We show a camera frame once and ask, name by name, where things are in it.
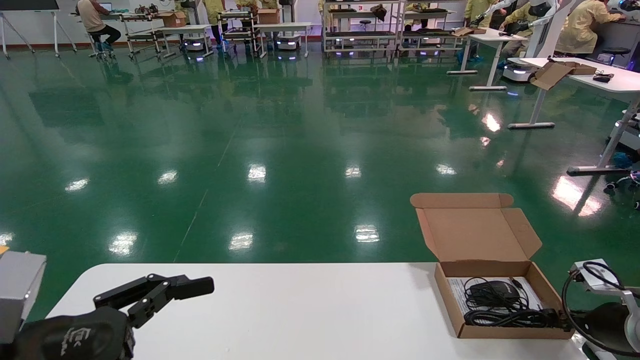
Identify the seated person in yellow coat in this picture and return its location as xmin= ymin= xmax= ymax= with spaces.
xmin=556 ymin=0 xmax=626 ymax=55

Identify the open cardboard box with flap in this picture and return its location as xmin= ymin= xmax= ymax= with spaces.
xmin=530 ymin=60 xmax=598 ymax=91

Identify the brown cardboard storage box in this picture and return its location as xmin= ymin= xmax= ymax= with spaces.
xmin=410 ymin=192 xmax=576 ymax=340

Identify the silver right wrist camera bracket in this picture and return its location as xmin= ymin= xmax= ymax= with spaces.
xmin=570 ymin=259 xmax=631 ymax=301

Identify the dark board on white stand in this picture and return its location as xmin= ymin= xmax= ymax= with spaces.
xmin=0 ymin=0 xmax=79 ymax=58

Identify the wheeled stool with chrome base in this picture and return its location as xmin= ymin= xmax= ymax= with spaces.
xmin=605 ymin=170 xmax=640 ymax=210

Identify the long white table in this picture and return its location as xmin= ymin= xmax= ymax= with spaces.
xmin=507 ymin=56 xmax=640 ymax=176

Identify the black wired computer mouse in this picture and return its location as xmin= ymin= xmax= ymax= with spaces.
xmin=462 ymin=276 xmax=531 ymax=313

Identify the metal rack cart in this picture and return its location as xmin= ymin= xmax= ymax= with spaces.
xmin=219 ymin=9 xmax=267 ymax=57

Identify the seated person in brown shirt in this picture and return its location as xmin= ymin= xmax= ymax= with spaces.
xmin=76 ymin=0 xmax=122 ymax=57

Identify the white metal shelf rack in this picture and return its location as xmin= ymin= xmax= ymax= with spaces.
xmin=322 ymin=0 xmax=403 ymax=55
xmin=400 ymin=0 xmax=485 ymax=51

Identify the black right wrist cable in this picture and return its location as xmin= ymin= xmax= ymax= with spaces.
xmin=561 ymin=261 xmax=640 ymax=357

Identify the white table with white legs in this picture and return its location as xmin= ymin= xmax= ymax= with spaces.
xmin=254 ymin=21 xmax=313 ymax=58
xmin=155 ymin=24 xmax=215 ymax=60
xmin=446 ymin=27 xmax=524 ymax=92

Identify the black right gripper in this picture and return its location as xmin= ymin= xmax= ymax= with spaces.
xmin=542 ymin=301 xmax=632 ymax=353

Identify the metal cart with equipment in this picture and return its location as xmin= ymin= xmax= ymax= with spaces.
xmin=102 ymin=5 xmax=168 ymax=57

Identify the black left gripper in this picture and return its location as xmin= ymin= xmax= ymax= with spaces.
xmin=12 ymin=273 xmax=215 ymax=360

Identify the white printed instruction sheet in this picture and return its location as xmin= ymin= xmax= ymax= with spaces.
xmin=446 ymin=276 xmax=545 ymax=326

